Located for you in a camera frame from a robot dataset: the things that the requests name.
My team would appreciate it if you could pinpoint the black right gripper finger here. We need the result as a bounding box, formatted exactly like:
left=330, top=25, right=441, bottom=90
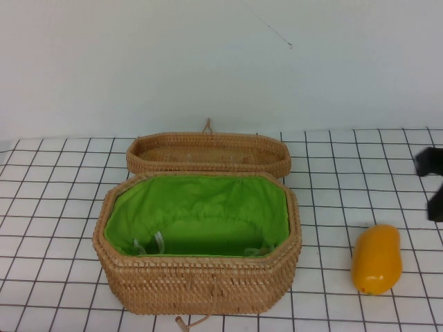
left=414, top=146, right=443, bottom=178
left=426, top=182, right=443, bottom=222

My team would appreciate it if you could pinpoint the yellow orange mango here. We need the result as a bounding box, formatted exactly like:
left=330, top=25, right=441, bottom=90
left=350, top=223, right=403, bottom=297

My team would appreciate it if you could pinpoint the woven rattan basket lid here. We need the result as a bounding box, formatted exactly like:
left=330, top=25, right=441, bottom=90
left=125, top=131, right=291, bottom=181

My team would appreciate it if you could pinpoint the green fabric basket liner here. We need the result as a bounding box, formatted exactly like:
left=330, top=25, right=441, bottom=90
left=105, top=175, right=290, bottom=259

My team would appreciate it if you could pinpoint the woven rattan basket body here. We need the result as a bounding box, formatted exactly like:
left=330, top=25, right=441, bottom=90
left=91, top=172, right=302, bottom=316

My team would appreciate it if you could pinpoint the white black grid tablecloth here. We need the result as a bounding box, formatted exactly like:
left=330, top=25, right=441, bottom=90
left=0, top=127, right=443, bottom=332

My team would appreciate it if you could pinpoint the white liner drawstring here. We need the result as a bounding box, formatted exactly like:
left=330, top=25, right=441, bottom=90
left=132, top=230, right=165, bottom=256

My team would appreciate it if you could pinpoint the wooden toggle peg with cord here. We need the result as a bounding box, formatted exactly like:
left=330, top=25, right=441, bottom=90
left=174, top=276, right=219, bottom=332

